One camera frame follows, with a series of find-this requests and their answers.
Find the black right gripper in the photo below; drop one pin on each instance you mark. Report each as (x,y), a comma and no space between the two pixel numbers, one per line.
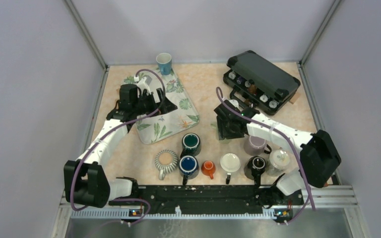
(223,134)

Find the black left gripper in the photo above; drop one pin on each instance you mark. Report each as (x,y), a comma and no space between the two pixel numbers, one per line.
(164,106)

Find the lilac purple mug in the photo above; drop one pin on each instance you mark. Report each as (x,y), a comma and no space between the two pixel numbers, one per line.
(255,146)

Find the light blue mug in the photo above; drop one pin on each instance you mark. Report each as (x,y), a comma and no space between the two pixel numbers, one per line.
(164,62)

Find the light green mug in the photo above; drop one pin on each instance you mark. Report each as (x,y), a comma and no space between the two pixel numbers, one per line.
(216,134)

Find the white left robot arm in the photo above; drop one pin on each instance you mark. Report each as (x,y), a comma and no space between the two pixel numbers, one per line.
(85,182)

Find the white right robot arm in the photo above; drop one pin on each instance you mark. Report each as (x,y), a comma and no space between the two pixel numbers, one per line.
(315,152)

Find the white ribbed mug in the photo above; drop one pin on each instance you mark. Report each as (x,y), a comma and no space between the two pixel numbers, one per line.
(230,163)

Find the dark green mug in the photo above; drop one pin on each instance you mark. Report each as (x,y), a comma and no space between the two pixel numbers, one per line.
(191,145)

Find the black mug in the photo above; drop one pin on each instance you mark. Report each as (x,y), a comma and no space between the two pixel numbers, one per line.
(254,168)

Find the small orange mug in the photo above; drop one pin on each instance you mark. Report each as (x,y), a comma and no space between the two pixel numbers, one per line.
(208,169)

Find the striped grey white mug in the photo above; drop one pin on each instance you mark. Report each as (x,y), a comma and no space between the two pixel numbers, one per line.
(166,161)

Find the navy blue mug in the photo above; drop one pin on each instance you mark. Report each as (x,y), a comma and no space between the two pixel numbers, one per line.
(189,168)

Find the white floral tray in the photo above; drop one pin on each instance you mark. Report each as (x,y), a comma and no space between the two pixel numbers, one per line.
(154,129)

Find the black poker chip case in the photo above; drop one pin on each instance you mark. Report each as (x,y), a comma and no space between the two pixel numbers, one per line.
(256,82)

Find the clear floral glass jar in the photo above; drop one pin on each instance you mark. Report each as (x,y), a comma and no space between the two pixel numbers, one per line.
(278,162)

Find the wooden block behind case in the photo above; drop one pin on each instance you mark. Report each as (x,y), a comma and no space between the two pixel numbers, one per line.
(294,98)

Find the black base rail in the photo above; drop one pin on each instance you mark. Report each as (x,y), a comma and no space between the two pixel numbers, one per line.
(208,199)

